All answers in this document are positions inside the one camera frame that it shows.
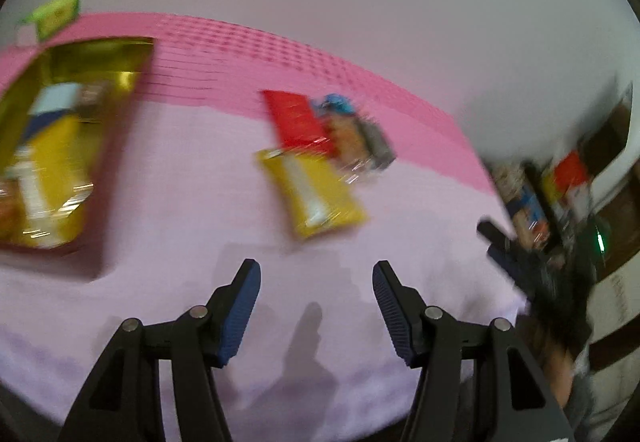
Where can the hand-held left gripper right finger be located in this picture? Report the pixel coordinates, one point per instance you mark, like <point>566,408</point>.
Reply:
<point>395,312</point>

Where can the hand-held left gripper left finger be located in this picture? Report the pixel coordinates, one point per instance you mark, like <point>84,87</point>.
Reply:
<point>240,312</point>

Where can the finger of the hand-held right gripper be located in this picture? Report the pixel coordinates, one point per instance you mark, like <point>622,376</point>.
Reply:
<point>507,262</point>
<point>492,229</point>

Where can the yellow packet with silver strip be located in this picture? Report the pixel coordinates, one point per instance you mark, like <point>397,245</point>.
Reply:
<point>312,192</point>

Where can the clear packet of dark snack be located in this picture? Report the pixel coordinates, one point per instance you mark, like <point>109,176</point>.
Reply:
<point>380,145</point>

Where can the dark red tin box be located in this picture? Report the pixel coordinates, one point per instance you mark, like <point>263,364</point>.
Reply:
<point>102,242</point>

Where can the clear packet of orange snack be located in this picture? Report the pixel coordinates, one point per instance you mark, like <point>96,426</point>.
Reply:
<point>347,137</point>

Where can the red snack packet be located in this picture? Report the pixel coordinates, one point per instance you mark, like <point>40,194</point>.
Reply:
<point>295,120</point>

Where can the small blue snack packet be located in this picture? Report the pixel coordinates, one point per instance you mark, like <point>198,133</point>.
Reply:
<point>336,103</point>

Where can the plain yellow snack packet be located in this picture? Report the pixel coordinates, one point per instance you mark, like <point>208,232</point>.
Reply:
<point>55,157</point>

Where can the dark and light blue packet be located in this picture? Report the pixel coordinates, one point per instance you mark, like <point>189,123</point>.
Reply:
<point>52,105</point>

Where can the person's right forearm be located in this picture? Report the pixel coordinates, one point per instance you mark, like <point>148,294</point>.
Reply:
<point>562,372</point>

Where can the pink checked tablecloth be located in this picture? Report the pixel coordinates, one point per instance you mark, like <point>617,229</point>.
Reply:
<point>200,222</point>

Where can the green tissue box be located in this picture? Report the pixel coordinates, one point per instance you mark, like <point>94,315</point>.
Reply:
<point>55,15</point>

